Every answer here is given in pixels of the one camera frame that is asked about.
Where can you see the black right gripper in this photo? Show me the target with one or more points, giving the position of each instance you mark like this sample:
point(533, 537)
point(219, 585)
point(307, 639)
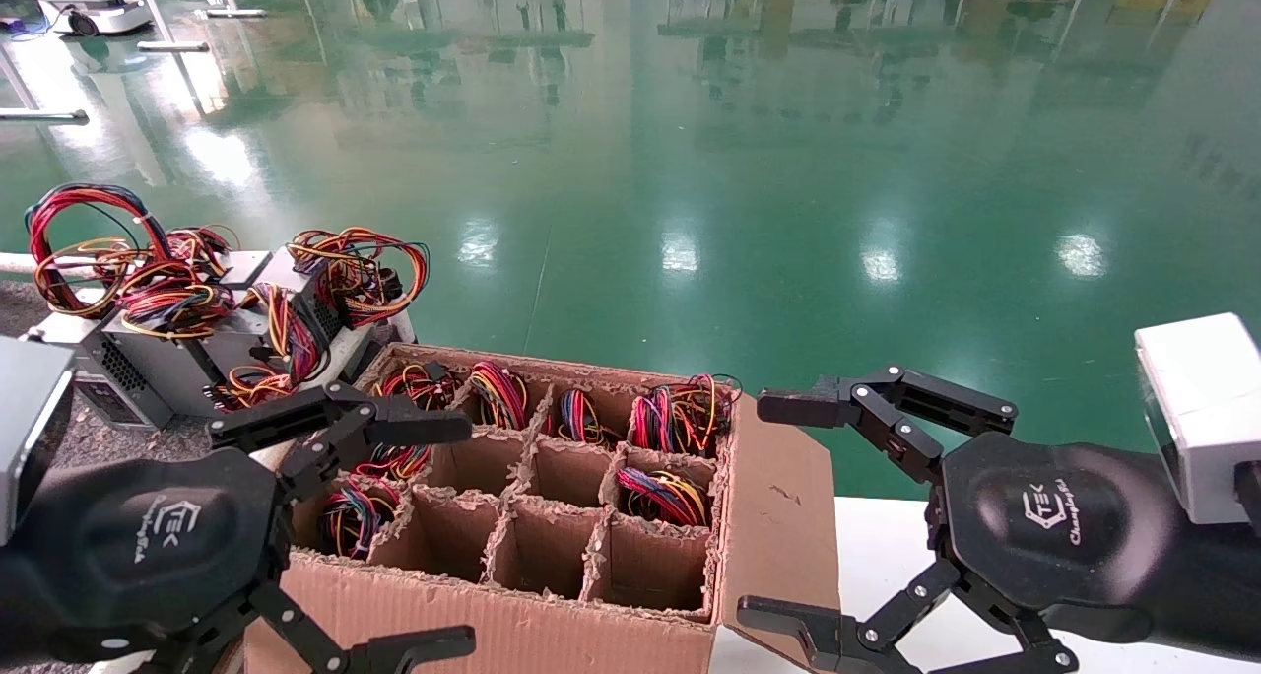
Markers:
point(1054, 526)

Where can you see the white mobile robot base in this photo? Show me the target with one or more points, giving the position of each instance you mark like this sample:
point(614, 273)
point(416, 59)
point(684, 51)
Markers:
point(94, 9)

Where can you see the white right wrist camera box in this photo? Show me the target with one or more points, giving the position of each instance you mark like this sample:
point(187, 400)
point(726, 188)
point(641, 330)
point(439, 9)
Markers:
point(1207, 398)

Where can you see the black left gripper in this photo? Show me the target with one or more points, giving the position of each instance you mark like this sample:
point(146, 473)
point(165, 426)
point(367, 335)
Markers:
point(148, 546)

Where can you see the white table frame rail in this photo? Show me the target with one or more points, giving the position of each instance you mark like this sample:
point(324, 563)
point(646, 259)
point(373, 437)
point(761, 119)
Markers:
point(15, 263)

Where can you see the cardboard box with dividers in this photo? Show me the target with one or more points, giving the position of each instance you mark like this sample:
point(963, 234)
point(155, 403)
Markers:
point(552, 556)

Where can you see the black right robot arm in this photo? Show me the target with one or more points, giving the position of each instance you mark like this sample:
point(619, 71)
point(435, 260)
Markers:
point(1222, 595)

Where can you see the grey speckled table mat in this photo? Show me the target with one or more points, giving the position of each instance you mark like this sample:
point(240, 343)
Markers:
point(128, 442)

